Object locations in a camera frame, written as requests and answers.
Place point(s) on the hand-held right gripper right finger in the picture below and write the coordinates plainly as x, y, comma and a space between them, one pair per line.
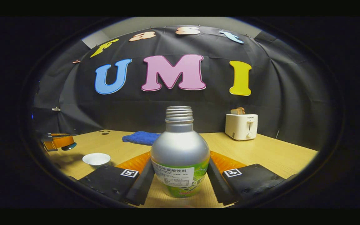
219, 187

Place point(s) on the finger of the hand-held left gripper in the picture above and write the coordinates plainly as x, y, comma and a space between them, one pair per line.
61, 141
58, 135

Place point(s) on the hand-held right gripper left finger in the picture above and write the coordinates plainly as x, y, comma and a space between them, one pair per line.
141, 187

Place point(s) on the teal white teacup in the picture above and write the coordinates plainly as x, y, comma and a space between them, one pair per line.
96, 158

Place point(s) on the silver green water bottle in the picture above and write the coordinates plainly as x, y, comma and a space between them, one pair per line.
180, 150

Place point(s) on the silver clip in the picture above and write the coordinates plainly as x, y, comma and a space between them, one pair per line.
56, 109

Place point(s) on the blue cloth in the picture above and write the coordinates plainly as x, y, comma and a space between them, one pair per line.
141, 137

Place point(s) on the white toaster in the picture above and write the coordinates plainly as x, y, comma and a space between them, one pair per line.
241, 126

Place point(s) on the bread slice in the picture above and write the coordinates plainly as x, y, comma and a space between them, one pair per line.
237, 111

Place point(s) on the black backdrop cloth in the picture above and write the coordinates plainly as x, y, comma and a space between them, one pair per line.
277, 93

